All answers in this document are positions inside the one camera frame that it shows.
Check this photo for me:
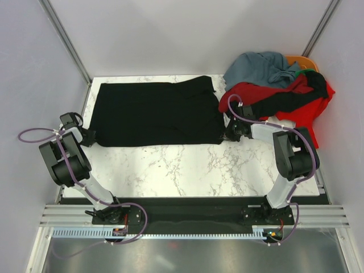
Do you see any black t-shirt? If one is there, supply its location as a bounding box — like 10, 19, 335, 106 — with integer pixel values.
89, 76, 225, 147
227, 71, 328, 120

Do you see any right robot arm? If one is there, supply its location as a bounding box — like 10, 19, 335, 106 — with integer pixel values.
225, 101, 320, 225

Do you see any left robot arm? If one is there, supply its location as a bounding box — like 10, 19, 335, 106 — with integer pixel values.
39, 112, 127, 225

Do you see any black t-shirt in pile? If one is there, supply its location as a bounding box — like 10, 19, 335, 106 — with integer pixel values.
227, 71, 328, 120

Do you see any grey-blue t-shirt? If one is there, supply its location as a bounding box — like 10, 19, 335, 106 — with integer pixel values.
223, 52, 301, 91

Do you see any red t-shirt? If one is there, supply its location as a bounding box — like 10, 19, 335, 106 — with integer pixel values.
218, 76, 336, 149

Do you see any green garment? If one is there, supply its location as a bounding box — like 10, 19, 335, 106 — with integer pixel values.
295, 69, 316, 77

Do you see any orange basket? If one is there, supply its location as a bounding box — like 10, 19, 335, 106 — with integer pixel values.
285, 55, 319, 72

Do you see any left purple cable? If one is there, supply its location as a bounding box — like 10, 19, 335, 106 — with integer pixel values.
18, 127, 148, 258

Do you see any purple cable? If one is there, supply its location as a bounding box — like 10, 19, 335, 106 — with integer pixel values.
18, 127, 148, 258
227, 94, 319, 247

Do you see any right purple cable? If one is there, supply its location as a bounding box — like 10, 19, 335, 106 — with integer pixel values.
227, 94, 319, 247

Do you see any white cable duct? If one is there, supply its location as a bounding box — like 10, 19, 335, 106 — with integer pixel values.
52, 226, 283, 240

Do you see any left aluminium corner post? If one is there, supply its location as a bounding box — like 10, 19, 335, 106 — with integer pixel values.
38, 0, 92, 86

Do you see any aluminium corner post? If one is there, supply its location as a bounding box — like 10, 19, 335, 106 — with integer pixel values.
38, 0, 92, 86
301, 0, 342, 57

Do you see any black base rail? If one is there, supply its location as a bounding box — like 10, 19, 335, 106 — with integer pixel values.
61, 196, 296, 235

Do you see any aluminium extrusion frame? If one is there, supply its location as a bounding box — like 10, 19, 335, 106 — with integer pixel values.
27, 195, 363, 272

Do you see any right aluminium corner post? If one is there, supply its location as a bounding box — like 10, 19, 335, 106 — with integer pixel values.
301, 0, 342, 57

